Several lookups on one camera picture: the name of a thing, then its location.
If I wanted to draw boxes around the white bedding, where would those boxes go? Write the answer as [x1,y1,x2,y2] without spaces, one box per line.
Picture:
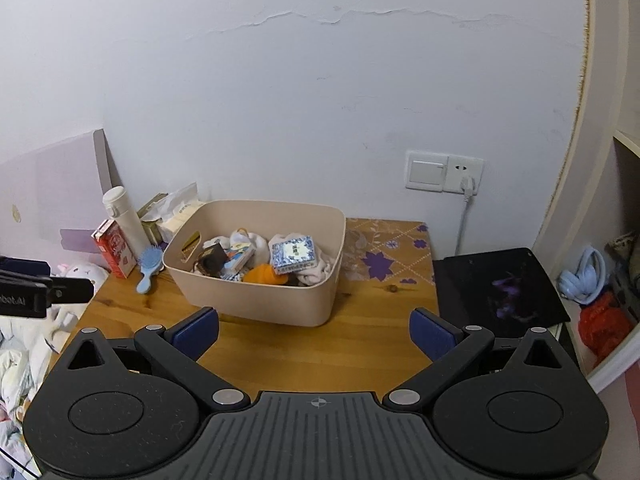
[0,310,81,480]

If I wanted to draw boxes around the blue white patterned box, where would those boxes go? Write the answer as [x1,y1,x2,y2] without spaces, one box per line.
[269,236,318,276]

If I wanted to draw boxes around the light blue headphones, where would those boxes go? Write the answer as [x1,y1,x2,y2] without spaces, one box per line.
[557,245,610,306]

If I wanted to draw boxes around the red bag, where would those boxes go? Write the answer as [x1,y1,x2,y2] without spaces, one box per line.
[578,290,638,361]

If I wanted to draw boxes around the cream shelf cabinet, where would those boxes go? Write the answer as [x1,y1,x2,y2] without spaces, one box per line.
[530,0,640,381]

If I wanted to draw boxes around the pink cloth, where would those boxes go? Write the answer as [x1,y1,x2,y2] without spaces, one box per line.
[295,247,337,288]

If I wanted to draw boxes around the wooden desktop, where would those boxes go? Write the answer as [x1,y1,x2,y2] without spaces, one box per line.
[75,217,441,393]

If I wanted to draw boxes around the white thermos bottle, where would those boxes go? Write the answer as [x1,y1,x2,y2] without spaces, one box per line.
[102,186,146,256]

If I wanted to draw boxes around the yellow tissue pack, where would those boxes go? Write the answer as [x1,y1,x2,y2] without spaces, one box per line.
[157,183,206,241]

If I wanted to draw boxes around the cream plush cat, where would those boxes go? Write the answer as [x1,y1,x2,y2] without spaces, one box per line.
[229,228,271,265]

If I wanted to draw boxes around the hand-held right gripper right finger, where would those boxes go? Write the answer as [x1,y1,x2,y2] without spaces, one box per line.
[382,307,581,397]

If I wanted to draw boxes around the orange bottle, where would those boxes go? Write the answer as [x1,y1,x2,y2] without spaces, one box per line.
[243,263,291,287]

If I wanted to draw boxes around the white wall switch socket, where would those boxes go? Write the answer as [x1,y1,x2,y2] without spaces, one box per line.
[405,150,485,195]

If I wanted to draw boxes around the red white carton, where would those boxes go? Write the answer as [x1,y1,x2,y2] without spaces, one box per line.
[91,218,137,279]

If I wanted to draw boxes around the beige plastic storage bin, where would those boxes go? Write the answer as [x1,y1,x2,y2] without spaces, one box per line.
[163,200,347,328]

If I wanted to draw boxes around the white plug and cable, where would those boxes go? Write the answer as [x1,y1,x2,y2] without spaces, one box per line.
[454,175,478,257]

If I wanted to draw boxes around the brown clothes pile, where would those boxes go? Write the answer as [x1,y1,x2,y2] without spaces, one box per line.
[604,231,640,321]

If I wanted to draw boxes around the light blue hairbrush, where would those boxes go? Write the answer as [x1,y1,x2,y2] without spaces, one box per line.
[136,245,163,294]

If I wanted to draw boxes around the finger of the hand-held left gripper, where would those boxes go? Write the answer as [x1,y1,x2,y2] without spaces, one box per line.
[50,276,96,305]

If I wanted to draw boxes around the white plush sheep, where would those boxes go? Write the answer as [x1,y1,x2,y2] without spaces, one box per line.
[47,261,111,331]

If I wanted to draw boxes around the small green box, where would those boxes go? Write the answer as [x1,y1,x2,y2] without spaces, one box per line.
[137,192,168,246]

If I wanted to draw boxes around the dark printed box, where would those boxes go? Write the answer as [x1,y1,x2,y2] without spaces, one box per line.
[200,242,228,278]

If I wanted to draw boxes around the rainbow print tissue packet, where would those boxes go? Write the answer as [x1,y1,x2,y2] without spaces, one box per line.
[222,242,255,273]

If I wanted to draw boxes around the pink headboard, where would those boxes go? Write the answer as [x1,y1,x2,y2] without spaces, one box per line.
[0,128,123,271]

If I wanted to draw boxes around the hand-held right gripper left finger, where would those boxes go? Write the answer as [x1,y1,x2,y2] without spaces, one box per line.
[65,306,251,397]

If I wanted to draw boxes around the purple flower table mat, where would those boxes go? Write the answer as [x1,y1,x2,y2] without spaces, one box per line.
[341,217,437,288]

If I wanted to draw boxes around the black pad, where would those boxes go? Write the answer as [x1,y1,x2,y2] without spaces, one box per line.
[431,247,572,333]

